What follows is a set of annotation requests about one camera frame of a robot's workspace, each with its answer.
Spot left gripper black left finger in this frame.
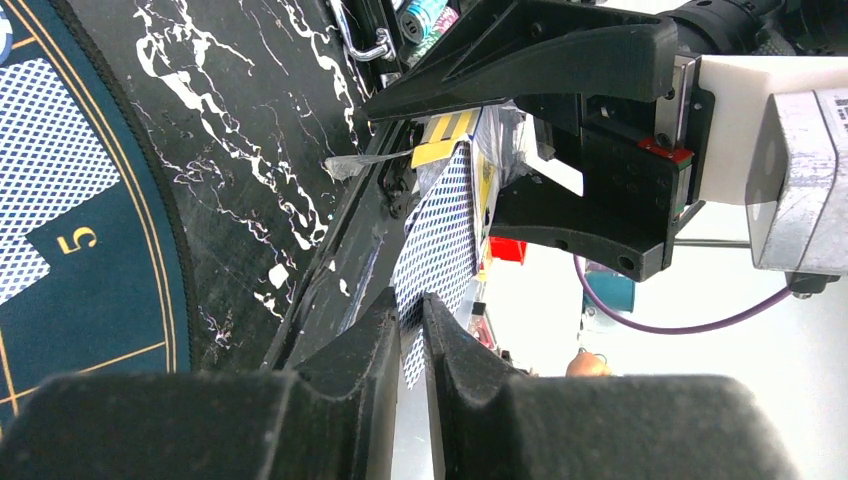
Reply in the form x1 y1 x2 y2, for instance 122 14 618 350
1 289 400 479

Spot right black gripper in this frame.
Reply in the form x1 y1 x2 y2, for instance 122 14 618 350
364 1 782 282

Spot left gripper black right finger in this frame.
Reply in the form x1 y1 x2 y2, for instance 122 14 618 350
422 294 799 479

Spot blue backed playing card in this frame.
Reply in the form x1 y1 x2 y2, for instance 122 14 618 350
393 142 477 389

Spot playing card deck box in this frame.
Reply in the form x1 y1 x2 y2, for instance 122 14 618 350
411 103 553 262

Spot blue chip stack in case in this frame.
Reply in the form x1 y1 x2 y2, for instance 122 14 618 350
399 0 448 44

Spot black poker chip case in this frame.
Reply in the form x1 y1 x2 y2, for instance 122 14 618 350
327 0 478 87

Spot round dark blue poker mat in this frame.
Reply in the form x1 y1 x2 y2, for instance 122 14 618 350
1 1 196 429

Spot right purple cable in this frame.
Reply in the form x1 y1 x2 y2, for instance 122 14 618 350
572 254 796 336

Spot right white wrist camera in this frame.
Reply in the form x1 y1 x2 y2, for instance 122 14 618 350
699 55 847 298

